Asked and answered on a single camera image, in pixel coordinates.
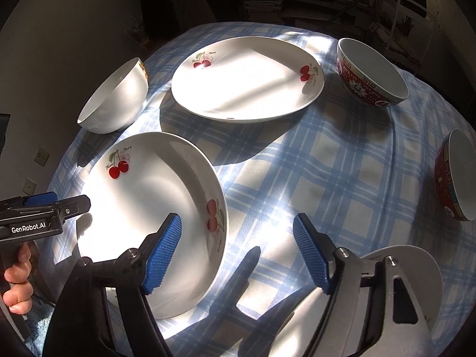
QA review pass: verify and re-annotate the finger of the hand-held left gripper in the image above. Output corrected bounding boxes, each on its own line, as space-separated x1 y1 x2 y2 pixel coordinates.
23 192 58 207
56 195 92 224

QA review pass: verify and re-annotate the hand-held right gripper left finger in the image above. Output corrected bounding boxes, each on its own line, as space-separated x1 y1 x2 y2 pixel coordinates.
43 214 183 357

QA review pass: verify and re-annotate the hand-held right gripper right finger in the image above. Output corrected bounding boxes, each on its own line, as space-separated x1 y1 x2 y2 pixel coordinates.
293 214 436 357

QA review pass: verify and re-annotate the white cherry print plate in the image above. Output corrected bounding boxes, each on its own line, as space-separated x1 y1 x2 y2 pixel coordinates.
171 36 325 123
76 132 228 321

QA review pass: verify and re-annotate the white bowl orange print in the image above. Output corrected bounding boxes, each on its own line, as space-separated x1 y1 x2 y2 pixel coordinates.
77 57 150 135

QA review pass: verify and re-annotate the plain white bowl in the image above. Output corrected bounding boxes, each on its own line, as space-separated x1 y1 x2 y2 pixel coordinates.
268 245 444 357

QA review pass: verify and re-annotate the red patterned bowl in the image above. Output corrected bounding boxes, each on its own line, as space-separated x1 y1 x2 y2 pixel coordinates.
336 38 410 109
434 128 476 222

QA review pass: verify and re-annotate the person's left hand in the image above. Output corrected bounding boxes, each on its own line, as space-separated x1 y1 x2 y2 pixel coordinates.
2 241 33 316

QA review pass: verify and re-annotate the blue plaid blanket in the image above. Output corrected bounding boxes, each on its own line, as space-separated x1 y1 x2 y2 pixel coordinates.
46 21 476 357

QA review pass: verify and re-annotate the stack of books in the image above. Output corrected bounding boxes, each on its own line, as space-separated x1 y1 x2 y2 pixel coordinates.
243 0 287 21

